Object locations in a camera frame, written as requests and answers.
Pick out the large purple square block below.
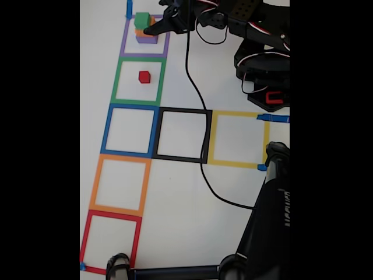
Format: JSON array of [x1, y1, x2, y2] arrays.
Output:
[[136, 28, 159, 44]]

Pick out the green square block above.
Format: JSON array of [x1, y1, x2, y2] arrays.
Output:
[[133, 12, 151, 30]]

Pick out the orange square block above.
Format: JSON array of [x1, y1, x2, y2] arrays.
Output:
[[134, 16, 157, 37]]

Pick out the black tripod stand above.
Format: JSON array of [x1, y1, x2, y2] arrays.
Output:
[[105, 141, 290, 280]]

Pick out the purple square frame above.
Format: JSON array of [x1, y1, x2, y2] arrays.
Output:
[[119, 14, 173, 59]]

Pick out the black camera cable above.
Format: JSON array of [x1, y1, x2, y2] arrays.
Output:
[[185, 0, 258, 210]]

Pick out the green square frame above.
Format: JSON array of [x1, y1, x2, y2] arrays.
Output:
[[110, 57, 167, 106]]

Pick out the blue square frame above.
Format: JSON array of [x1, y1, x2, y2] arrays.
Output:
[[100, 103, 160, 159]]

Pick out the black square frame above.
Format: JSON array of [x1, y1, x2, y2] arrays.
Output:
[[151, 106, 213, 164]]

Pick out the yellow square frame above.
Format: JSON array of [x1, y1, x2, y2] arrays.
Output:
[[207, 110, 270, 170]]

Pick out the orange square frame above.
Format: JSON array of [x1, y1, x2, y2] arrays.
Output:
[[89, 153, 153, 217]]

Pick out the red square frame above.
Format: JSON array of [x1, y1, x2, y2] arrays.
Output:
[[80, 209, 143, 275]]

